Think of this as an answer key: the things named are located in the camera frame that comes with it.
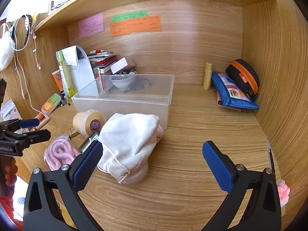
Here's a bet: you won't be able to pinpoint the pink rope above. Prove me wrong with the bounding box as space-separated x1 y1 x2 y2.
43 134 82 171

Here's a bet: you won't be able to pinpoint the white drawstring cloth bag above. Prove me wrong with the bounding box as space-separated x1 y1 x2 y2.
97 113 164 186

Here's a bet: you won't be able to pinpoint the dark green spray bottle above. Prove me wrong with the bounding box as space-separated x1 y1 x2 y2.
78 131 99 153

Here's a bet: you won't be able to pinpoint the person's left hand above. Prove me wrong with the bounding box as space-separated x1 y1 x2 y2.
5 157 18 187

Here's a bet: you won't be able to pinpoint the white packet box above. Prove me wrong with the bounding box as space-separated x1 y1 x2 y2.
1 100 22 121

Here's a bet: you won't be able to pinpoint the lip balm sticks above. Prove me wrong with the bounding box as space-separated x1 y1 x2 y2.
29 113 50 131

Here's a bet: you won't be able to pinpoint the pink paw toy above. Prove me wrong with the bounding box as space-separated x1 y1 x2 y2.
276 179 290 207

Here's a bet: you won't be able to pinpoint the orange green glue tube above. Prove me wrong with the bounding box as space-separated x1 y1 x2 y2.
41 93 62 116

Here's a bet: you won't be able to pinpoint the yellow green spray bottle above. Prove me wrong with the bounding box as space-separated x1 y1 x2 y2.
56 51 76 100

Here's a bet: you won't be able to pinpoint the orange box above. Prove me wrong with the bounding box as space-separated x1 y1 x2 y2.
52 69 64 93

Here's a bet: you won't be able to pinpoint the white fluffy item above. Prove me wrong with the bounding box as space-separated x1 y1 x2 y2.
0 31 16 71

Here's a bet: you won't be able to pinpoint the clear plastic storage bin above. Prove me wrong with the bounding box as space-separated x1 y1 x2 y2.
73 74 174 129

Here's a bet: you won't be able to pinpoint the stack of books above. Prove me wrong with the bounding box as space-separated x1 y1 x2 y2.
87 49 117 78

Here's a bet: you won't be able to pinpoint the black beaded headband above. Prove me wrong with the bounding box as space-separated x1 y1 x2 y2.
22 15 32 46

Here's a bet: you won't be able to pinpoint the glass bowl of trinkets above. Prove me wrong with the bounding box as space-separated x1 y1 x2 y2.
109 72 137 90

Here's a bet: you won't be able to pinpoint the white brown small box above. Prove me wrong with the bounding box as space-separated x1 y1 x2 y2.
110 57 136 74

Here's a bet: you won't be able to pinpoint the pink sticky note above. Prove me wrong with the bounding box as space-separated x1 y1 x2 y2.
78 13 104 38

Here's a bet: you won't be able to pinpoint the blue patterned pencil pouch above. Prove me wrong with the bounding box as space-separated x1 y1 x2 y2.
211 72 259 110

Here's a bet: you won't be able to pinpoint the pink wallet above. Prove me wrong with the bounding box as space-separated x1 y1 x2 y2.
217 98 241 111

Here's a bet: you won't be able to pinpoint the black orange zip case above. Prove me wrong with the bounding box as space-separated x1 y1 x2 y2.
226 59 260 101

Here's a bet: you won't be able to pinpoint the green sticky note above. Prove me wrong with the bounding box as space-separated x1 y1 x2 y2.
111 10 148 23

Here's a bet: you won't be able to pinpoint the yellow lotion tube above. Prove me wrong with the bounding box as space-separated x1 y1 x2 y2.
203 62 213 90

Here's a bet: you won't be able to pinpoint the orange sticky note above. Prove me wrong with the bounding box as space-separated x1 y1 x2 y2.
110 16 161 37

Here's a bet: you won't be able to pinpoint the white charging cable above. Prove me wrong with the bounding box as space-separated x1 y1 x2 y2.
2 16 43 115

